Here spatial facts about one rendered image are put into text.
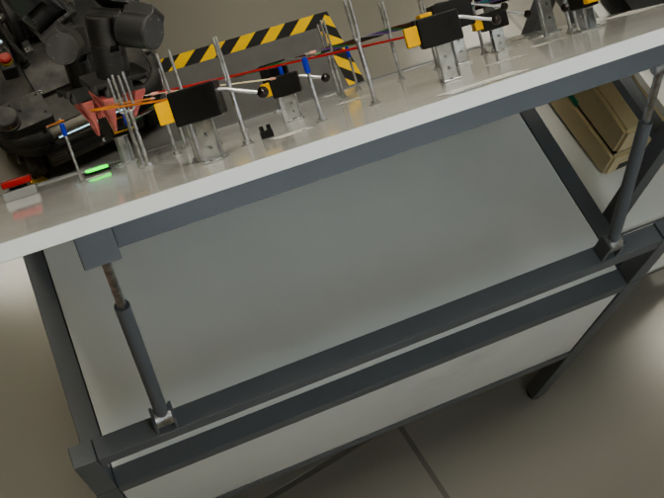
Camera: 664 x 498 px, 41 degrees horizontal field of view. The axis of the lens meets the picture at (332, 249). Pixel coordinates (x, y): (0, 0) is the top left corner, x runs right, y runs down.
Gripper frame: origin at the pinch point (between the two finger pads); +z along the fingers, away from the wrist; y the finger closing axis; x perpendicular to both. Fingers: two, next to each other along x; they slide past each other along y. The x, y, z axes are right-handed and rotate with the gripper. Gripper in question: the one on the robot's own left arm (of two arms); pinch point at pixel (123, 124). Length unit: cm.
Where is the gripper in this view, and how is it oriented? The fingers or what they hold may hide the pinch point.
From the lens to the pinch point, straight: 161.1
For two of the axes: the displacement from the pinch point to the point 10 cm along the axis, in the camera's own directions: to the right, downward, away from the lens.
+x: -5.9, -3.9, 7.0
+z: 0.6, 8.5, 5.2
